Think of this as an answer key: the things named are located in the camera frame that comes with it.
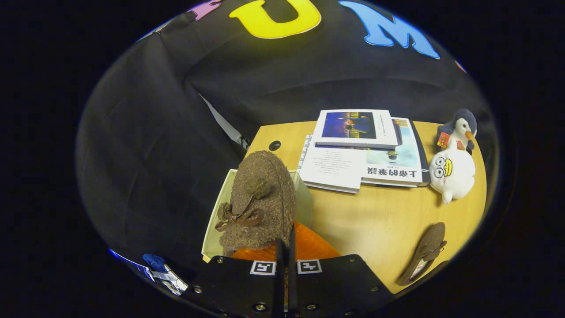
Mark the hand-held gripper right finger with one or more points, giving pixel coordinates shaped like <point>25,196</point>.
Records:
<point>335,282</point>

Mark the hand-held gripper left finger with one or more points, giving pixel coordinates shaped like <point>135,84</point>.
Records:
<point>238,282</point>

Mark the brown fuzzy shoe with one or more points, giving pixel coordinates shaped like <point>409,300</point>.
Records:
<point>426,247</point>
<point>265,207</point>

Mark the pale green fabric storage box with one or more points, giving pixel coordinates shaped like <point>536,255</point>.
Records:
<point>305,203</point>

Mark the white text booklet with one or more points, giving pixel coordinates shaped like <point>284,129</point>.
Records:
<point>331,168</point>

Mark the book with pale sky cover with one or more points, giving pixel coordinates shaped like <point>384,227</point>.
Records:
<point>397,163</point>

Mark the book with blue photo cover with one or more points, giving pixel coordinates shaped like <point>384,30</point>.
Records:
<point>353,126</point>

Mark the black backdrop cloth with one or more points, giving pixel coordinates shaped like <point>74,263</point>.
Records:
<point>145,154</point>

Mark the dark-covered book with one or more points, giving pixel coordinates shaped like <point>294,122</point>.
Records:
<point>422,150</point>

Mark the white plush toy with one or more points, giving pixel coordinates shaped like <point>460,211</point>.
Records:
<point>454,176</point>

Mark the penguin plush toy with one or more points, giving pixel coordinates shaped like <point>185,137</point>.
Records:
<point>461,126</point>

